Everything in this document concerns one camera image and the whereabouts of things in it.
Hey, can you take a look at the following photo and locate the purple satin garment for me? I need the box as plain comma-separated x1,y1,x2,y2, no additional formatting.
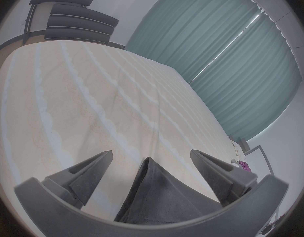
237,160,252,173

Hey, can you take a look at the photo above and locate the black T-shirt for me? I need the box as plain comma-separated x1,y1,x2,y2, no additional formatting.
114,157,223,225

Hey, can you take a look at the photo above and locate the black chest of drawers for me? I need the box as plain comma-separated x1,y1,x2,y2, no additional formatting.
44,3,120,44

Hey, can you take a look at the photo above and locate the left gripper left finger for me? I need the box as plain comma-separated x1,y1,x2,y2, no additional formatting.
44,150,113,206

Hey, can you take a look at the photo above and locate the blue-green curtain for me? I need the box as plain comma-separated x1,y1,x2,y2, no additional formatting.
124,0,263,84
189,11,304,138

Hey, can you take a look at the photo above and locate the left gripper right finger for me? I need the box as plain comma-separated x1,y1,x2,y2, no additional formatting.
190,149,259,205

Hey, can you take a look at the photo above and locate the white printed pillow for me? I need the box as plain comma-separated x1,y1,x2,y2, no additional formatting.
230,140,245,159

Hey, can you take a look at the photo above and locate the grey bedside table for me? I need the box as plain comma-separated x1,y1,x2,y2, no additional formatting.
229,135,250,154

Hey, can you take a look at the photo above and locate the bed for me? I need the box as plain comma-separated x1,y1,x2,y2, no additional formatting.
0,40,276,225

